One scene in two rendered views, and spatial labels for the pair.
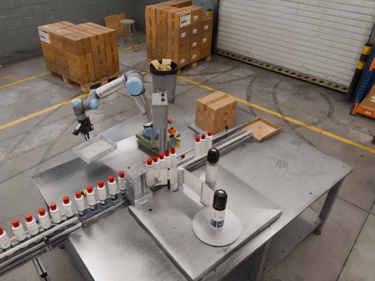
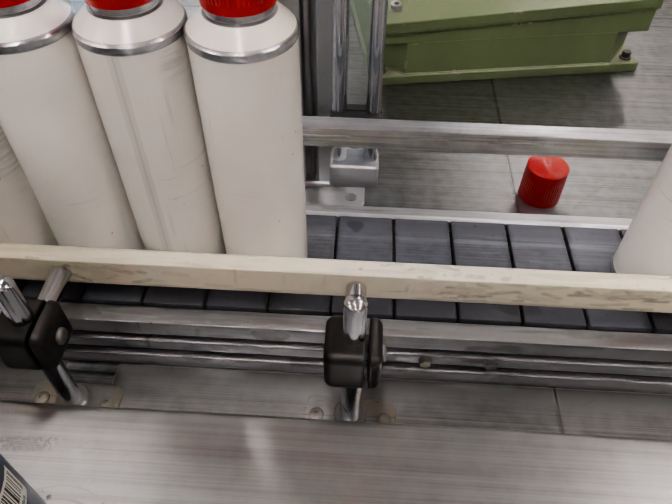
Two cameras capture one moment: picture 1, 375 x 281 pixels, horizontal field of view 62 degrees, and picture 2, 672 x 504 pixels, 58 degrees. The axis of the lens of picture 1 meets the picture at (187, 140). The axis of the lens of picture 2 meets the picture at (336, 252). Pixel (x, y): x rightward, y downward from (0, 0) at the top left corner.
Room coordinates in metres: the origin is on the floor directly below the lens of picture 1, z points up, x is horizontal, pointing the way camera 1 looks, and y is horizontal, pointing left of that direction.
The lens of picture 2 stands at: (1.66, -0.11, 1.18)
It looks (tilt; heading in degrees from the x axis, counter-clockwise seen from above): 48 degrees down; 44
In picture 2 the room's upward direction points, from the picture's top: 1 degrees clockwise
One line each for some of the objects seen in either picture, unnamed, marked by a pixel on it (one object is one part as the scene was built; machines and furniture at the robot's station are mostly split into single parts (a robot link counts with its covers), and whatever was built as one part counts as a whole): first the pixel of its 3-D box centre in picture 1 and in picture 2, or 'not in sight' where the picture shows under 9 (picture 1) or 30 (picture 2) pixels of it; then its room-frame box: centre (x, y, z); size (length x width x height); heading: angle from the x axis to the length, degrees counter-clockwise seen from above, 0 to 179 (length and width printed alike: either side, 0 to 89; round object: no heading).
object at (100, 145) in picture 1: (95, 148); not in sight; (1.94, 0.72, 0.97); 0.27 x 0.20 x 0.05; 141
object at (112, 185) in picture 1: (113, 188); not in sight; (1.49, 0.48, 0.98); 0.05 x 0.05 x 0.20
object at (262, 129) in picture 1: (260, 128); not in sight; (2.51, -0.69, 0.85); 0.30 x 0.26 x 0.04; 131
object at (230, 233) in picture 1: (216, 225); not in sight; (1.29, -0.20, 0.89); 0.31 x 0.31 x 0.01
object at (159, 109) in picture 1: (159, 111); not in sight; (1.85, 0.20, 1.38); 0.17 x 0.10 x 0.19; 6
